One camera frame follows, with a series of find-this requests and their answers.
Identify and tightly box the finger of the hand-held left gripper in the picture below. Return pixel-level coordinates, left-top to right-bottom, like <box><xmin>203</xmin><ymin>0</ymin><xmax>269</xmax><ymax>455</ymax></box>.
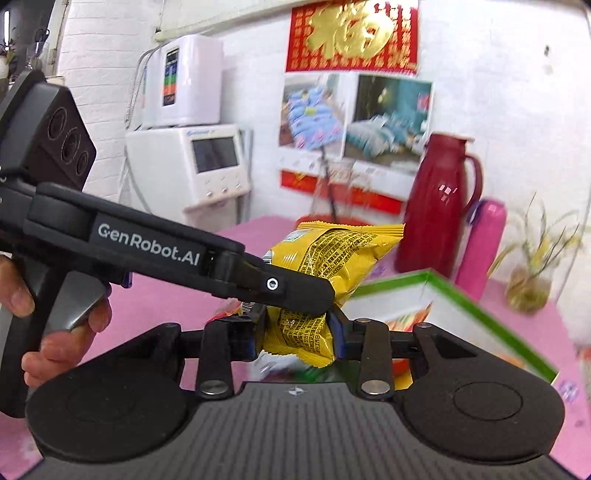
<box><xmin>208</xmin><ymin>251</ymin><xmax>335</xmax><ymax>317</ymax></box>

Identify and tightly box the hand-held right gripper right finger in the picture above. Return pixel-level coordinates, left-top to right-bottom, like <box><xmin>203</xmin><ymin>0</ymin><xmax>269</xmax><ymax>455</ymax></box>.
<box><xmin>325</xmin><ymin>307</ymin><xmax>492</xmax><ymax>401</ymax></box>

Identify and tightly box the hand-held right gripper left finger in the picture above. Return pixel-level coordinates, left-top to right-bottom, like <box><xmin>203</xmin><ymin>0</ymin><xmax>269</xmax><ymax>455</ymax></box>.
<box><xmin>121</xmin><ymin>305</ymin><xmax>269</xmax><ymax>401</ymax></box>

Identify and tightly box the yellow snack packet black print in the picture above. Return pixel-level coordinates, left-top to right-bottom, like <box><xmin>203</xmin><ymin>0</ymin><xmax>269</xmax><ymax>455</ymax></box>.
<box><xmin>261</xmin><ymin>222</ymin><xmax>406</xmax><ymax>367</ymax></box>

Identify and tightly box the green white cardboard box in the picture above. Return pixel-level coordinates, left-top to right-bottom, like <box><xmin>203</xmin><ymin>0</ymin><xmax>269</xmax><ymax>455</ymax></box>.
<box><xmin>344</xmin><ymin>270</ymin><xmax>559</xmax><ymax>384</ymax></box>

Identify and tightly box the person's left hand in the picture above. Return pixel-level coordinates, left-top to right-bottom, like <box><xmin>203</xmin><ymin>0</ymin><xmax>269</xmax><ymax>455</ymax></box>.
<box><xmin>0</xmin><ymin>256</ymin><xmax>113</xmax><ymax>388</ymax></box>

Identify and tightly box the red snack packet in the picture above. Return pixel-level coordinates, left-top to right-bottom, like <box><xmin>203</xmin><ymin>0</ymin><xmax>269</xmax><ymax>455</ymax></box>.
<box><xmin>383</xmin><ymin>308</ymin><xmax>432</xmax><ymax>334</ymax></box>

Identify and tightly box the red plastic basin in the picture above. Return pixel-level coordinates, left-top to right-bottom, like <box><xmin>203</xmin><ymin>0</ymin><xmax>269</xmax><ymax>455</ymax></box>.
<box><xmin>295</xmin><ymin>215</ymin><xmax>365</xmax><ymax>232</ymax></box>

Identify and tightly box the white machine with screen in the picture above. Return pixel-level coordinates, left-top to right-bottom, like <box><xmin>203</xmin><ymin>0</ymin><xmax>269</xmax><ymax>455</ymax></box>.
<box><xmin>124</xmin><ymin>124</ymin><xmax>254</xmax><ymax>227</ymax></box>

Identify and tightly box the pink tablecloth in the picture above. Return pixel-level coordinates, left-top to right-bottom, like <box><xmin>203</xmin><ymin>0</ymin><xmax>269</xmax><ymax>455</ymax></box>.
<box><xmin>0</xmin><ymin>215</ymin><xmax>591</xmax><ymax>480</ymax></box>

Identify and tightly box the dark stick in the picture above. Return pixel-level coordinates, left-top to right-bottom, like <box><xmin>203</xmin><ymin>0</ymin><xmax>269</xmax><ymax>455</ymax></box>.
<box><xmin>321</xmin><ymin>148</ymin><xmax>339</xmax><ymax>222</ymax></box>

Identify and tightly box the red paper strip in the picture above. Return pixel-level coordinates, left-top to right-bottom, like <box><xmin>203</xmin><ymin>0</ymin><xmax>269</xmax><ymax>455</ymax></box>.
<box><xmin>281</xmin><ymin>170</ymin><xmax>409</xmax><ymax>215</ymax></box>

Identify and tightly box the dark red thermos jug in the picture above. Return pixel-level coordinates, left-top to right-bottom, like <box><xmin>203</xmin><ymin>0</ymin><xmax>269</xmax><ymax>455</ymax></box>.
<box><xmin>394</xmin><ymin>133</ymin><xmax>484</xmax><ymax>280</ymax></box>

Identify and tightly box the pink bottle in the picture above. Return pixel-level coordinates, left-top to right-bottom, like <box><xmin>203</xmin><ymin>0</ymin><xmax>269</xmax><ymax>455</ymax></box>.
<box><xmin>455</xmin><ymin>198</ymin><xmax>508</xmax><ymax>289</ymax></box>

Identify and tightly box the blue bedding poster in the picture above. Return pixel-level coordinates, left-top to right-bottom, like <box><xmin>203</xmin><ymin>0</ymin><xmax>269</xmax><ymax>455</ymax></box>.
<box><xmin>277</xmin><ymin>74</ymin><xmax>352</xmax><ymax>160</ymax></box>

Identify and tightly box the teal bedding poster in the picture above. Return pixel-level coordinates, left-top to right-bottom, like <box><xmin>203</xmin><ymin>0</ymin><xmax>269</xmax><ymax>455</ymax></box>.
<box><xmin>342</xmin><ymin>74</ymin><xmax>435</xmax><ymax>163</ymax></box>

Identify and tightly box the glass vase with green plant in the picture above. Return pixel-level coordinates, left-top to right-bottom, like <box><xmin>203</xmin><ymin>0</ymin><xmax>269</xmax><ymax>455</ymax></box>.
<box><xmin>489</xmin><ymin>194</ymin><xmax>583</xmax><ymax>315</ymax></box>

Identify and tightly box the window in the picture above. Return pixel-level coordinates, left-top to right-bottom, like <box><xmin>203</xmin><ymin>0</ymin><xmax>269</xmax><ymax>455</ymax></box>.
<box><xmin>0</xmin><ymin>0</ymin><xmax>70</xmax><ymax>90</ymax></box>

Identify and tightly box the grey hose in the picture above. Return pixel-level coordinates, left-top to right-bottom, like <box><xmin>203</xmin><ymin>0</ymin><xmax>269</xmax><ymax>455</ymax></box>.
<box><xmin>129</xmin><ymin>46</ymin><xmax>155</xmax><ymax>130</ymax></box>

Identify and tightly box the white wall appliance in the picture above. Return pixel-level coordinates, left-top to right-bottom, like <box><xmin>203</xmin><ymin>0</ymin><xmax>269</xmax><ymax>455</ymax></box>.
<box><xmin>139</xmin><ymin>34</ymin><xmax>225</xmax><ymax>130</ymax></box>

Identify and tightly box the white wall pipe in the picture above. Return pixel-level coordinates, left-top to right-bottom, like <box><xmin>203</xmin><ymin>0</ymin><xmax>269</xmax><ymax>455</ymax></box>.
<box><xmin>154</xmin><ymin>0</ymin><xmax>296</xmax><ymax>41</ymax></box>

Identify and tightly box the red gold wall calendar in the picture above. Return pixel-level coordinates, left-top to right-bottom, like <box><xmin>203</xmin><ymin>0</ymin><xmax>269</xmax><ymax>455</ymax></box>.
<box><xmin>285</xmin><ymin>0</ymin><xmax>420</xmax><ymax>77</ymax></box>

